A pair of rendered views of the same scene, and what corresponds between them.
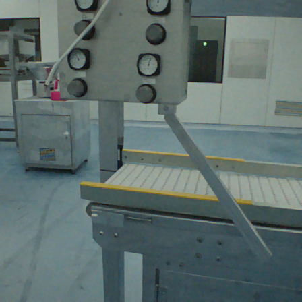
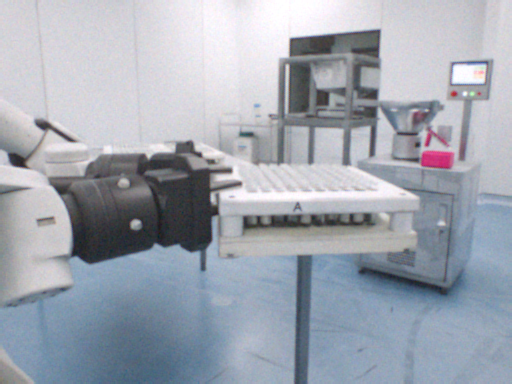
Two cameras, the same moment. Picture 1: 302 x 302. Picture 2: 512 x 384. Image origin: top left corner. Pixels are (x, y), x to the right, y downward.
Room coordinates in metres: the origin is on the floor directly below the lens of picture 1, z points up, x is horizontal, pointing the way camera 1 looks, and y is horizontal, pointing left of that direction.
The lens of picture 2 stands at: (0.35, 0.52, 1.15)
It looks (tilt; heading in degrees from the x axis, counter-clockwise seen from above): 12 degrees down; 33
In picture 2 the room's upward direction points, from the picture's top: straight up
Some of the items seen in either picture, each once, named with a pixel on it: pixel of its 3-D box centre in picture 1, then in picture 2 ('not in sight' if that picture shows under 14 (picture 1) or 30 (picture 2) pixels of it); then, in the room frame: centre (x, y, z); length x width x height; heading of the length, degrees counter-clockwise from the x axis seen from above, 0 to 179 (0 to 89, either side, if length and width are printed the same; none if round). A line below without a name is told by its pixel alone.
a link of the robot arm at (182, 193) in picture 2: not in sight; (156, 209); (0.70, 0.86, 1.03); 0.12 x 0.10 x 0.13; 161
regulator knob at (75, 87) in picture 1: (75, 84); not in sight; (0.53, 0.13, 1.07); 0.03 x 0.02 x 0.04; 77
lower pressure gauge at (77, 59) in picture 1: (78, 58); not in sight; (0.53, 0.13, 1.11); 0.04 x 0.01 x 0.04; 77
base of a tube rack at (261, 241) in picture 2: not in sight; (298, 217); (0.91, 0.78, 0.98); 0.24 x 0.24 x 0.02; 39
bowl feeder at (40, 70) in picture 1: (51, 79); (417, 130); (3.29, 1.09, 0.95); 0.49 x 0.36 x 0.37; 85
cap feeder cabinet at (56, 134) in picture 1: (56, 133); (415, 217); (3.23, 1.05, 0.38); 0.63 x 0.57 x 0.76; 85
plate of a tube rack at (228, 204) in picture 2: not in sight; (299, 185); (0.91, 0.78, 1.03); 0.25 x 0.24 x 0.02; 39
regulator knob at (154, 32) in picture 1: (154, 29); not in sight; (0.50, 0.00, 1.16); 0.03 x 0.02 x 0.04; 77
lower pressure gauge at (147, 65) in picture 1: (148, 65); not in sight; (0.50, 0.01, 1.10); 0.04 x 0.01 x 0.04; 77
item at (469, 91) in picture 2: not in sight; (465, 111); (3.35, 0.83, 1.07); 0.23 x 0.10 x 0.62; 85
